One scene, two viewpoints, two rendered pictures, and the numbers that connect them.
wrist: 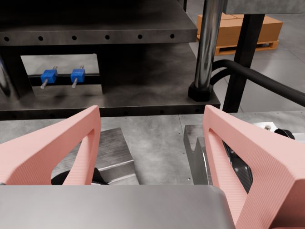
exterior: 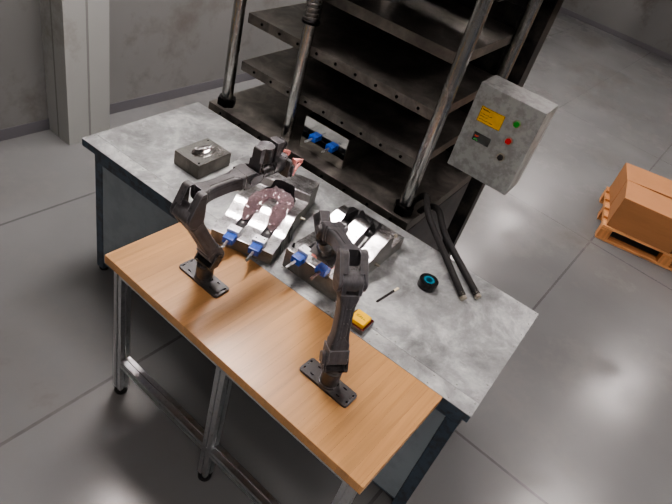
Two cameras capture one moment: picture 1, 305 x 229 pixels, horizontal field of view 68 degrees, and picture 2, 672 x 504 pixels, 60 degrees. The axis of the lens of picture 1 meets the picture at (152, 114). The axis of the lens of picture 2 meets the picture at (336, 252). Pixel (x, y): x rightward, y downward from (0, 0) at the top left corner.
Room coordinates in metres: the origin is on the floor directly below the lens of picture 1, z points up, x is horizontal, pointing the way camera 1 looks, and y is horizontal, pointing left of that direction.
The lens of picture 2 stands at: (-1.41, -1.08, 2.29)
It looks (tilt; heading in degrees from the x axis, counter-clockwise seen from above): 38 degrees down; 28
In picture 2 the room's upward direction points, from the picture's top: 18 degrees clockwise
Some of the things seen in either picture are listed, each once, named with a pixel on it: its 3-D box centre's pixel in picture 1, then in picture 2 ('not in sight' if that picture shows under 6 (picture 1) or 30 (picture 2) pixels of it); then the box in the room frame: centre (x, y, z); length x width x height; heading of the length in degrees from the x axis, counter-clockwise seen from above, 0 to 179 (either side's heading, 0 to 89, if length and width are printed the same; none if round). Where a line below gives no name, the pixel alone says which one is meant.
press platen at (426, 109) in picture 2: not in sight; (376, 50); (1.15, 0.41, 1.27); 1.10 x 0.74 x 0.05; 93
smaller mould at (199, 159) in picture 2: not in sight; (202, 158); (0.19, 0.56, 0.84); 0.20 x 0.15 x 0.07; 3
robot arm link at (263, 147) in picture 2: not in sight; (256, 161); (-0.11, 0.00, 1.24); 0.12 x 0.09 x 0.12; 0
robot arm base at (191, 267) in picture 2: not in sight; (204, 270); (-0.29, 0.00, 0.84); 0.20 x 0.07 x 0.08; 90
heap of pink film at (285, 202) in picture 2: not in sight; (271, 202); (0.15, 0.11, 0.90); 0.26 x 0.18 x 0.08; 21
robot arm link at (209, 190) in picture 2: not in sight; (217, 194); (-0.28, 0.00, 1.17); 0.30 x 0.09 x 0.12; 0
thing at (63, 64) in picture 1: (77, 52); (350, 129); (1.03, 0.35, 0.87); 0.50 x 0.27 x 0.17; 3
